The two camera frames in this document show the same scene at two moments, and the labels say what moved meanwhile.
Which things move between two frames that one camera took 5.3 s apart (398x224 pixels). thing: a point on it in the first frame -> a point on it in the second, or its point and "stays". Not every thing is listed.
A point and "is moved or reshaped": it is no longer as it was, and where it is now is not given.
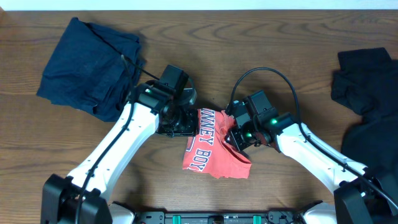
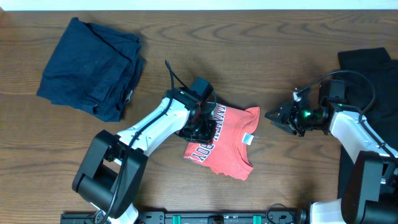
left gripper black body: (185, 123) -> (200, 132)
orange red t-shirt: (209, 152) is moved or reshaped
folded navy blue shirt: (92, 69) stays
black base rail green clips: (272, 217) stays
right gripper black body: (246, 135) -> (300, 117)
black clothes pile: (366, 82) stays
